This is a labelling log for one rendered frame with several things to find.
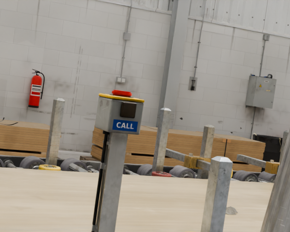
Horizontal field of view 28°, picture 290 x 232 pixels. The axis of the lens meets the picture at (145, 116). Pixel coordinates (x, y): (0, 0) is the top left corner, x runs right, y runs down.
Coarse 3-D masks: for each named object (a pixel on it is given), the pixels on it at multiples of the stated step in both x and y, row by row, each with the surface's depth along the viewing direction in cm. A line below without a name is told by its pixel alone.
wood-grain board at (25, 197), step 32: (0, 192) 160; (32, 192) 165; (64, 192) 171; (96, 192) 178; (128, 192) 185; (160, 192) 193; (192, 192) 202; (256, 192) 221; (0, 224) 128; (32, 224) 131; (64, 224) 135; (128, 224) 144; (160, 224) 148; (192, 224) 153; (224, 224) 158; (256, 224) 164
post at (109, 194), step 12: (120, 144) 113; (108, 156) 112; (120, 156) 113; (108, 168) 112; (120, 168) 113; (108, 180) 113; (120, 180) 114; (108, 192) 113; (96, 204) 114; (108, 204) 113; (96, 216) 114; (108, 216) 113; (96, 228) 114; (108, 228) 114
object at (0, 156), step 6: (0, 156) 265; (6, 156) 267; (12, 156) 268; (18, 156) 270; (18, 162) 269; (60, 162) 279; (84, 162) 284; (90, 162) 286; (96, 162) 287; (96, 168) 287; (132, 168) 296; (138, 168) 298; (168, 168) 306; (192, 168) 313; (258, 174) 333
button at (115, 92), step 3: (114, 90) 113; (117, 90) 112; (120, 90) 115; (114, 93) 112; (117, 93) 112; (120, 93) 112; (123, 93) 112; (126, 93) 112; (129, 93) 112; (126, 96) 112; (129, 96) 113
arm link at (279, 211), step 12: (288, 144) 81; (288, 156) 80; (288, 168) 79; (276, 180) 82; (288, 180) 79; (276, 192) 80; (288, 192) 78; (276, 204) 79; (288, 204) 78; (264, 216) 82; (276, 216) 79; (288, 216) 77; (264, 228) 80; (276, 228) 78; (288, 228) 77
